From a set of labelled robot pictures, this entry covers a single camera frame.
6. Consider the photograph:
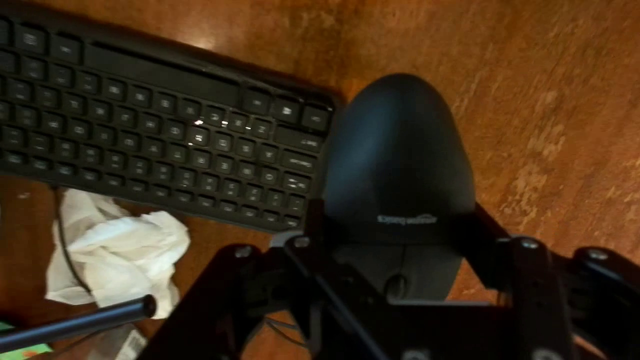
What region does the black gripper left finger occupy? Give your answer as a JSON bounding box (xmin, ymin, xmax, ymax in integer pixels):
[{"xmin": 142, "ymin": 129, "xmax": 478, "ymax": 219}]
[{"xmin": 137, "ymin": 198, "xmax": 402, "ymax": 360}]

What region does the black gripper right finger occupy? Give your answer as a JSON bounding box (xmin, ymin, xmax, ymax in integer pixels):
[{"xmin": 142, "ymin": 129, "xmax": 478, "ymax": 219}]
[{"xmin": 458, "ymin": 203, "xmax": 640, "ymax": 360}]

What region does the black computer mouse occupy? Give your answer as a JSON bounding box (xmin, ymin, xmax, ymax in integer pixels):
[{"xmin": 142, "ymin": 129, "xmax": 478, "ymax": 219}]
[{"xmin": 318, "ymin": 71, "xmax": 481, "ymax": 307}]

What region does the crumpled white tissue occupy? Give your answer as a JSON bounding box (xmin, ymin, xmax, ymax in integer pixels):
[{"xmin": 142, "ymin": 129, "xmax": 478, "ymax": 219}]
[{"xmin": 42, "ymin": 187, "xmax": 195, "ymax": 322}]

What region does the black computer keyboard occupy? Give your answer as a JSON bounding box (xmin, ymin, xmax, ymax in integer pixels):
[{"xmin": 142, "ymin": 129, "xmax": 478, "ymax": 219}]
[{"xmin": 0, "ymin": 3, "xmax": 341, "ymax": 237}]

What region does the green packet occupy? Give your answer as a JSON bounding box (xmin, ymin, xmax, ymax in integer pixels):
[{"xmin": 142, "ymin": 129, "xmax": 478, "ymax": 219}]
[{"xmin": 0, "ymin": 322, "xmax": 57, "ymax": 360}]

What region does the thin dark cable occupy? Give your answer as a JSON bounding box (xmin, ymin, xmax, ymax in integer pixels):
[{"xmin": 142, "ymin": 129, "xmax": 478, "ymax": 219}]
[{"xmin": 51, "ymin": 184, "xmax": 91, "ymax": 290}]

